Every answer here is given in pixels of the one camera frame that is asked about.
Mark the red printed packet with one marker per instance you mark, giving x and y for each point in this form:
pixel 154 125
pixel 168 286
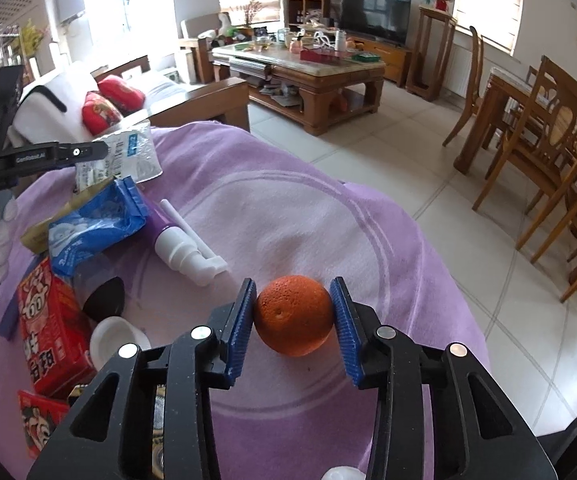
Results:
pixel 38 425

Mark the clear printed plastic bag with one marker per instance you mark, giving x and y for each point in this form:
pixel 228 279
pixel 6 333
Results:
pixel 131 155

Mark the narrow window blind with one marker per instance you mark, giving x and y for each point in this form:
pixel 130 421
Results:
pixel 491 2

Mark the orange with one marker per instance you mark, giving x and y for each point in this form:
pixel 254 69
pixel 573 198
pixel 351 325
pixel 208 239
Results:
pixel 293 315

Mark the blue plastic bag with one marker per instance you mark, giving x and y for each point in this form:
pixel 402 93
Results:
pixel 93 230

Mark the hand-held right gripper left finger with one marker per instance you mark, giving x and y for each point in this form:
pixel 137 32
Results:
pixel 238 331

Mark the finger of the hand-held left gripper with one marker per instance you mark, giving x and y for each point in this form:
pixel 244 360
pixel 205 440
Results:
pixel 83 151

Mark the wooden coffee table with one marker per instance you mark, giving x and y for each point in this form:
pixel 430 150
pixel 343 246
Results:
pixel 308 77

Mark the white covered wooden sofa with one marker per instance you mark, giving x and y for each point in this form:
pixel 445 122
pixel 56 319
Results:
pixel 68 80

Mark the tan paper bag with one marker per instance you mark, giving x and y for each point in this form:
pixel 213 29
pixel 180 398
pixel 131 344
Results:
pixel 33 235

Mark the flat screen television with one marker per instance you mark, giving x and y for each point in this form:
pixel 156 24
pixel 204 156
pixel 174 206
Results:
pixel 373 10

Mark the white plastic cup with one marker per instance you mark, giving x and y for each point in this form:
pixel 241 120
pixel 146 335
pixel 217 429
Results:
pixel 113 342

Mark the purple pump bottle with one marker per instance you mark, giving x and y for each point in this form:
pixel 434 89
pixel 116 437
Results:
pixel 178 247

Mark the red cushion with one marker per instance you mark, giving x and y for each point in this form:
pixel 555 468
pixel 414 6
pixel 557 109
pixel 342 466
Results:
pixel 121 92
pixel 99 112

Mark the tall wooden plant stand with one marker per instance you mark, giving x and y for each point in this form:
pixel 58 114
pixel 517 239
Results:
pixel 433 50

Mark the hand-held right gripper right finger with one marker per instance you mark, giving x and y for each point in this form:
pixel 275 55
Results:
pixel 343 331

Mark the wooden armchair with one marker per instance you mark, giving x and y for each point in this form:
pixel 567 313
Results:
pixel 201 30

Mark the yellow flowers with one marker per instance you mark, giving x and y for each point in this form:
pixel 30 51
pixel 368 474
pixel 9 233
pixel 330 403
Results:
pixel 33 35

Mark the wooden television stand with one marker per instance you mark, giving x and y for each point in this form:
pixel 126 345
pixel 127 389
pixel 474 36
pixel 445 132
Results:
pixel 386 57

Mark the red drink carton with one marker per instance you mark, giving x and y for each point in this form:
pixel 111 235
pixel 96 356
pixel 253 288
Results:
pixel 53 330

